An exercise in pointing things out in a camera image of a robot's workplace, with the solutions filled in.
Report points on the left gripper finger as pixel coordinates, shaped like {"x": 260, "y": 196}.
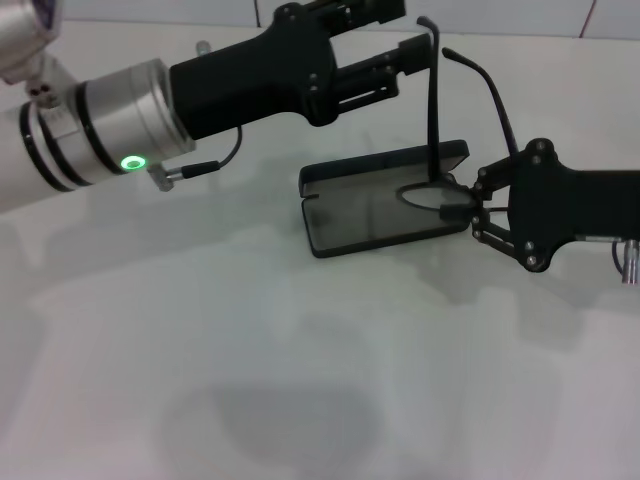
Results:
{"x": 415, "y": 55}

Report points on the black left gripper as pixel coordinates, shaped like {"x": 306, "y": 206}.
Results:
{"x": 250, "y": 85}

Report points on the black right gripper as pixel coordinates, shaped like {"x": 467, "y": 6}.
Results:
{"x": 575, "y": 205}

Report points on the black glasses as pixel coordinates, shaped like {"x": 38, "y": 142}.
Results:
{"x": 433, "y": 125}

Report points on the black glasses case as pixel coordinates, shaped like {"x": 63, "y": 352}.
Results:
{"x": 360, "y": 220}

